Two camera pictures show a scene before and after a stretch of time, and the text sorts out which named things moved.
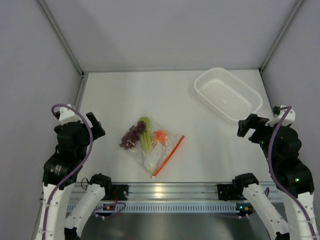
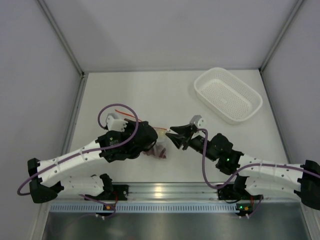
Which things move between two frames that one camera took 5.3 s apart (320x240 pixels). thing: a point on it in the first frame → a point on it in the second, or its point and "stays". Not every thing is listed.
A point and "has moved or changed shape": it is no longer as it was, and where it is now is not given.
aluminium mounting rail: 170,191 stays
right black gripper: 251,121 → 179,140
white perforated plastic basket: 226,96 stays
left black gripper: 97,130 → 130,124
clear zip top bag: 150,144 has moved or changed shape
